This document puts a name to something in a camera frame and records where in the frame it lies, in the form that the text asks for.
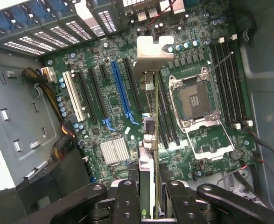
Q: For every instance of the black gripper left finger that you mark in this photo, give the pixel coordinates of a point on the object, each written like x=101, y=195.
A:
x=127, y=200

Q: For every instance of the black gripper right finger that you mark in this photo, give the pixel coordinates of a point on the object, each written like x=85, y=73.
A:
x=181, y=205

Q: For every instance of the silver chipset heatsink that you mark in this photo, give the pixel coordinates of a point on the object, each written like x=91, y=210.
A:
x=114, y=151

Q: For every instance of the metal socket cover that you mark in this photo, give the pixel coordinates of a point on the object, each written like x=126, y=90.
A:
x=215, y=155

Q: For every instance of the black plastic shroud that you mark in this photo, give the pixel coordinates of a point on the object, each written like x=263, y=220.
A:
x=64, y=177

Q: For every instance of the coin cell battery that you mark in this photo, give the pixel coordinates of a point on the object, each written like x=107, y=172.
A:
x=237, y=154

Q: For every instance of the CPU socket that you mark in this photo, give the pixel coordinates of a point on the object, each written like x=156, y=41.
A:
x=195, y=100

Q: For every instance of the green motherboard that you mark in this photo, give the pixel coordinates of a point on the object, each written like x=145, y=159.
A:
x=108, y=93

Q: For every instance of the blue expansion slot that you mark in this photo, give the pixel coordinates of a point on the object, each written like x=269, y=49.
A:
x=120, y=86

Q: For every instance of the white expansion slot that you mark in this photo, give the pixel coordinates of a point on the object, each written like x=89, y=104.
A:
x=73, y=95

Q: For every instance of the black RAM slot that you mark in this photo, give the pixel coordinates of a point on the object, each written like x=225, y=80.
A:
x=240, y=84
x=228, y=84
x=234, y=84
x=222, y=84

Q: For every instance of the short black expansion slot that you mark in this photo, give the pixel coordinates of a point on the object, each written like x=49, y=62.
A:
x=104, y=72

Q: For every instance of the black open PC case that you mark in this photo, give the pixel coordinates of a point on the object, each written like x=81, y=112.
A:
x=267, y=93

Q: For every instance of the grey power supply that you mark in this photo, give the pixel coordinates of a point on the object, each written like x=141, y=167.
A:
x=17, y=105

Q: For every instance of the thin locking lever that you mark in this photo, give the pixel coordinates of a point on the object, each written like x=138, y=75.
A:
x=220, y=63

